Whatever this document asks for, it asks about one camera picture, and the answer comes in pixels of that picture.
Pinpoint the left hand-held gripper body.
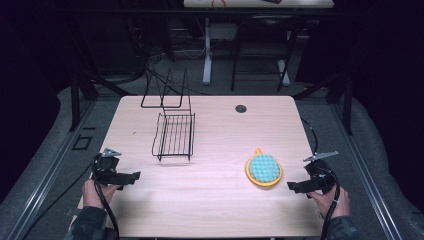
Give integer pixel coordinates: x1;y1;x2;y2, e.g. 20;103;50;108
91;147;134;186

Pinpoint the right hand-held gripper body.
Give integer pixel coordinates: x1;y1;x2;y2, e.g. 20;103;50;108
302;150;338;195

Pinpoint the person's left hand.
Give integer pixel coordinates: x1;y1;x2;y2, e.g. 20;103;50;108
81;178;120;210

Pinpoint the person's right hand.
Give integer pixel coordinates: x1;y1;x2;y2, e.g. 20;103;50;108
307;184;351;220

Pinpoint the orange and teal sponge scrubber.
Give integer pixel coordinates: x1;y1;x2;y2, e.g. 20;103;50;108
245;147;284;188

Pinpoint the black chair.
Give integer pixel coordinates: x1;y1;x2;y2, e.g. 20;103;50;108
230;13;301;93

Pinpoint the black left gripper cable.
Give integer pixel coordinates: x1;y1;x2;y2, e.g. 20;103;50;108
20;160;121;240

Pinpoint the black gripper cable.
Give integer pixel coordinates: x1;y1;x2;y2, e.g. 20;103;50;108
316;167;342;240
20;160;121;240

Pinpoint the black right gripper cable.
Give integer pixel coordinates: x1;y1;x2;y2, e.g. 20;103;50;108
316;167;342;240

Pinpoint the black cable at table edge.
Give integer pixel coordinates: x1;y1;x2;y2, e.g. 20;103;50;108
300;117;319;155

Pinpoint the aluminium floor rail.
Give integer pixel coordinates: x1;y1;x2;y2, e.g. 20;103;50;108
328;101;404;240
6;99;98;240

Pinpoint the black wire rack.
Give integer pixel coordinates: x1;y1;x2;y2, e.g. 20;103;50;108
140;66;197;163

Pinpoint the black metal frame post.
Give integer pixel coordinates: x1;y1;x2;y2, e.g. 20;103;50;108
69;71;82;133
344;75;354;136

